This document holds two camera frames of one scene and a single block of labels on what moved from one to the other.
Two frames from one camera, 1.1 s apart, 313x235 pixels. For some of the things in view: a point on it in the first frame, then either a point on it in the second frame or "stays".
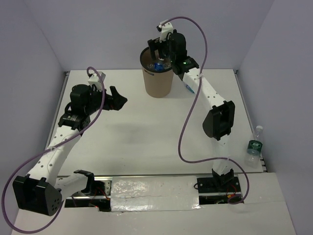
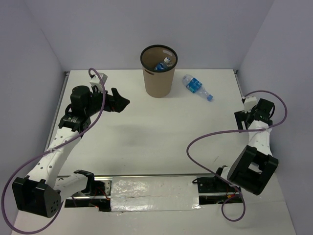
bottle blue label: (151, 65) → (160, 66)
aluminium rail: (75, 175) stays
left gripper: (116, 102) stays
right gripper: (153, 44) → (241, 116)
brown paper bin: (158, 83) stays
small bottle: (158, 66) → (168, 61)
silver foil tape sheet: (154, 194) stays
